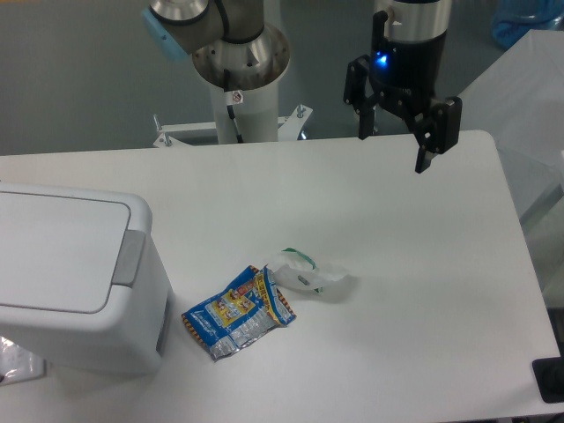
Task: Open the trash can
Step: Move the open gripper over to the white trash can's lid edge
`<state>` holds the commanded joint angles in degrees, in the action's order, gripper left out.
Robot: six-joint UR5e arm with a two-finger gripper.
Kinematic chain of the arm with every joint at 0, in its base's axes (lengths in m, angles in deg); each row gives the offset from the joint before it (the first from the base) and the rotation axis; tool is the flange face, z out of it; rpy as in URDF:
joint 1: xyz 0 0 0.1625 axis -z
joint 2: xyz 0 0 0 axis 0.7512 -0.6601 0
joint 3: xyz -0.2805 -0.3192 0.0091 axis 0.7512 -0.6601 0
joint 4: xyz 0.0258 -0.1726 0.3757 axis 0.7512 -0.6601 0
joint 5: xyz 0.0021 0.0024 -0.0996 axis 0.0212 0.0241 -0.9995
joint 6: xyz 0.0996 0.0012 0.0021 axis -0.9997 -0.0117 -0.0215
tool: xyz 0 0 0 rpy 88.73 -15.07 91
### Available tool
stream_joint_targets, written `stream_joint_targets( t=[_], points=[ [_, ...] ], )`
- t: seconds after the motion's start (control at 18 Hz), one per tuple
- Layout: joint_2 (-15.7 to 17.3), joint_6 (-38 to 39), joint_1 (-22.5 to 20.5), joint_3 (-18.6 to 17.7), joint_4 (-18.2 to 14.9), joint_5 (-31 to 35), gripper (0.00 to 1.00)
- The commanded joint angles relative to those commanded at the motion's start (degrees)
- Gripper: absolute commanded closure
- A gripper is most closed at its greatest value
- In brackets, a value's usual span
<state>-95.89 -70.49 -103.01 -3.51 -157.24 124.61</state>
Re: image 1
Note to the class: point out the white trash can body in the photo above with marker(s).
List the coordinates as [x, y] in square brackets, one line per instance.
[126, 335]

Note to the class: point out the clear plastic bag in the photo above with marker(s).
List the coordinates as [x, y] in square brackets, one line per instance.
[18, 364]

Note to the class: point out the black object at table edge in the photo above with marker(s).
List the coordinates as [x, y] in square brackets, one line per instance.
[549, 376]

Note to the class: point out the blue snack wrapper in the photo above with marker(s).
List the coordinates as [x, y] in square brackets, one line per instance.
[247, 309]

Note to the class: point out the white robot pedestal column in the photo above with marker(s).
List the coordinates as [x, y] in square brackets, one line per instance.
[256, 109]

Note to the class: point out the white green plastic wrapper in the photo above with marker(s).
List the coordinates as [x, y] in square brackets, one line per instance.
[298, 271]

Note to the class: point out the blue water bottle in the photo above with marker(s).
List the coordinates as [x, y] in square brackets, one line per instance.
[512, 20]

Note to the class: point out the white pedestal base frame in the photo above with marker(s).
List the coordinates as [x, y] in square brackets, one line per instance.
[290, 128]

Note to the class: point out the white trash can lid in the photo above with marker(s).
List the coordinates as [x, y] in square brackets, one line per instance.
[60, 253]

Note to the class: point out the silver robot arm base joint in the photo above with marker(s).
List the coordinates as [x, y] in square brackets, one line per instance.
[231, 44]

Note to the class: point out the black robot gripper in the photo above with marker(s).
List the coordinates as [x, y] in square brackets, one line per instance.
[402, 76]

